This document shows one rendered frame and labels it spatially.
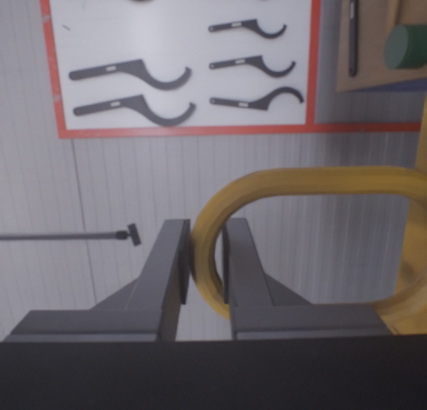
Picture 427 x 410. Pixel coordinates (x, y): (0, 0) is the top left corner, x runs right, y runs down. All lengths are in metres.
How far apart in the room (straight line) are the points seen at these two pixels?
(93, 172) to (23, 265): 0.88
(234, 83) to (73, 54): 0.95
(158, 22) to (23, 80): 0.89
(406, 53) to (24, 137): 2.02
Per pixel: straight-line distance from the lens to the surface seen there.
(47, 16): 2.14
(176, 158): 1.92
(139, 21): 1.97
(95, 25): 2.04
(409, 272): 0.21
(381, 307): 0.18
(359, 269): 2.41
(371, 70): 1.13
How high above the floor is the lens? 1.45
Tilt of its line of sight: level
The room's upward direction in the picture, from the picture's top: 91 degrees counter-clockwise
